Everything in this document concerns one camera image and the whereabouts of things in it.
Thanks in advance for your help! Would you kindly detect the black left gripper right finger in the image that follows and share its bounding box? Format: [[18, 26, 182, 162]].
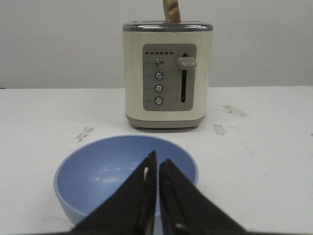
[[158, 158, 247, 235]]

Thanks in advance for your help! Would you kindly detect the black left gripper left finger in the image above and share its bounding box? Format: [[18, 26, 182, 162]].
[[70, 151, 157, 235]]

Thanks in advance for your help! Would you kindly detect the cream two-slot toaster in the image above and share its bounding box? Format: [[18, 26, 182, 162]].
[[122, 21, 213, 129]]

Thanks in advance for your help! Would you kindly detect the toast slice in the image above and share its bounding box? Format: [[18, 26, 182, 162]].
[[163, 0, 181, 24]]

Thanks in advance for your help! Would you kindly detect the blue bowl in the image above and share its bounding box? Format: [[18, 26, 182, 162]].
[[54, 135, 199, 225]]

